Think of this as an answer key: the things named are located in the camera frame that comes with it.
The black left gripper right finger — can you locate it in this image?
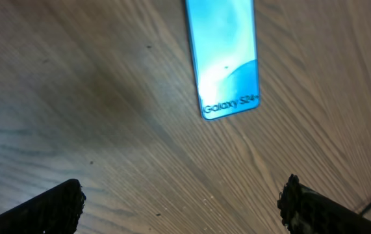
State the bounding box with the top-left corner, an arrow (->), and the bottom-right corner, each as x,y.
277,174 -> 371,234

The blue Galaxy smartphone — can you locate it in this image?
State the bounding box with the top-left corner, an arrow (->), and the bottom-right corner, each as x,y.
185,0 -> 261,120

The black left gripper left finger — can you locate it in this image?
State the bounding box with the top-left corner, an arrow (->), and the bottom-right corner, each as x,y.
0,179 -> 86,234

